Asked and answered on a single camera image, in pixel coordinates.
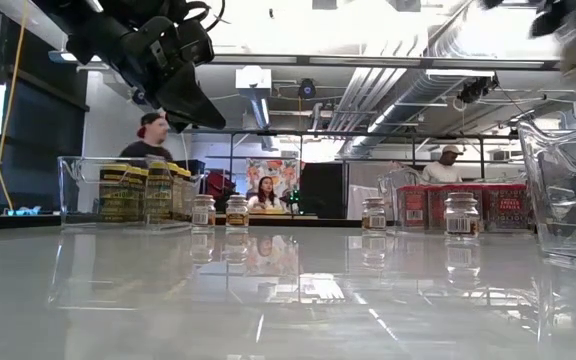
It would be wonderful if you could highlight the black storage box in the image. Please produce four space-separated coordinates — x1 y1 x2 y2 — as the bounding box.
181 159 207 176

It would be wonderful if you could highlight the clear plastic bin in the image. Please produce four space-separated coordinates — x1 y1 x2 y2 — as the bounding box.
370 167 532 236
516 117 576 265
56 155 195 233

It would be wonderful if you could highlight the black ceiling camera cluster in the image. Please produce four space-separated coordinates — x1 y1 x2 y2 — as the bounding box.
456 74 500 105

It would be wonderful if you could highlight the colourful flower poster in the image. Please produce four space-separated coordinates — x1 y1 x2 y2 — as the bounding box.
245 158 300 201

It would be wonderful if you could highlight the yellow cable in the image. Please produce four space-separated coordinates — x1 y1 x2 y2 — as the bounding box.
0 0 30 211

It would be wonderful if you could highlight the overhead light bar beam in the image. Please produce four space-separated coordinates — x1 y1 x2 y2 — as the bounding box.
47 48 562 71

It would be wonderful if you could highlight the black aluminium table frame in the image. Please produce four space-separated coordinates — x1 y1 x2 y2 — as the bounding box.
0 213 364 231

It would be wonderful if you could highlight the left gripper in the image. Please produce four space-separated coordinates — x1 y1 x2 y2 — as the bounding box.
117 14 227 134

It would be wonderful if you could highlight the black round ceiling camera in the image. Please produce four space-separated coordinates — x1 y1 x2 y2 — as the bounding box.
297 77 318 101

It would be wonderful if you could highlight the white glossy table sheet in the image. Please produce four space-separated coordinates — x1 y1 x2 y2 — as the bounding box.
0 224 576 360

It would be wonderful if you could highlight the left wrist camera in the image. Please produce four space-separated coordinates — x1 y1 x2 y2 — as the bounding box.
176 18 216 66

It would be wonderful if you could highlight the person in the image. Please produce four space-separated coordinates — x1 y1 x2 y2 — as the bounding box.
247 175 278 212
119 112 173 162
420 144 465 184

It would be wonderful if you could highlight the black metal shelf rack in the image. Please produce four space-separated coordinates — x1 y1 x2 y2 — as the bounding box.
182 127 519 221

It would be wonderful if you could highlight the white ceiling box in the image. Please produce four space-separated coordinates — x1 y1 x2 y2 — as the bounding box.
234 65 273 92

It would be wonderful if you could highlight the black background screen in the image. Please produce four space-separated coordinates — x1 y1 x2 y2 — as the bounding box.
300 162 345 220

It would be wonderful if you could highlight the light blue cloth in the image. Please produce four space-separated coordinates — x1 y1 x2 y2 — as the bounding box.
5 205 43 218

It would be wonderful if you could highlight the red backpack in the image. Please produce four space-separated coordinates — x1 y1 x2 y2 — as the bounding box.
205 171 235 199

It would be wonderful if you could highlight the silver ventilation duct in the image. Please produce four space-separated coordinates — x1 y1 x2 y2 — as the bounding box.
347 69 469 160

